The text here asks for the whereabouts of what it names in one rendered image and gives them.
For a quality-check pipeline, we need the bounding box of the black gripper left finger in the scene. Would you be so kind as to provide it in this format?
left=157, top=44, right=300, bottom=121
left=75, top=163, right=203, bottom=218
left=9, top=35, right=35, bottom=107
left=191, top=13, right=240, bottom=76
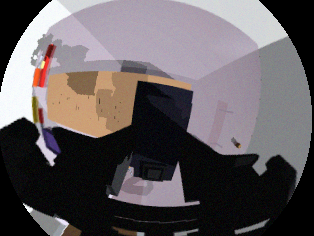
left=52, top=122, right=140, bottom=196

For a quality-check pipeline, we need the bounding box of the purple tray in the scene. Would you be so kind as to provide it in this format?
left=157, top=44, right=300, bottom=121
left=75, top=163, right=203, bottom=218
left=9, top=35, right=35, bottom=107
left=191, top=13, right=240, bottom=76
left=43, top=127, right=61, bottom=155

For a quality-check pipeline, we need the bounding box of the yellow rectangular bar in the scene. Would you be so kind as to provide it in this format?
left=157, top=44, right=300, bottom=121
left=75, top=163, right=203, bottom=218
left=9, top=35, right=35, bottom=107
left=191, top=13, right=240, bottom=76
left=31, top=97, right=37, bottom=123

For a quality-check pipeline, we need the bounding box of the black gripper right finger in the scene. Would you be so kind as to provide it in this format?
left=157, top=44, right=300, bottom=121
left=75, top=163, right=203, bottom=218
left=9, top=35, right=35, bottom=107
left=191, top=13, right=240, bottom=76
left=178, top=131, right=259, bottom=203

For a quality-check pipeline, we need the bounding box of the tan rectangular floor panel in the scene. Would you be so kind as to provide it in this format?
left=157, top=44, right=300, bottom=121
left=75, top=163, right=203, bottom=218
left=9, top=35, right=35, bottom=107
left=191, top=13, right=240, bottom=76
left=47, top=71, right=192, bottom=138

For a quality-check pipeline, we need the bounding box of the orange-handled awl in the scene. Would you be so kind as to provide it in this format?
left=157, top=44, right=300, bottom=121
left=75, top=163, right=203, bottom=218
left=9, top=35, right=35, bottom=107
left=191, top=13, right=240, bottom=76
left=32, top=55, right=43, bottom=86

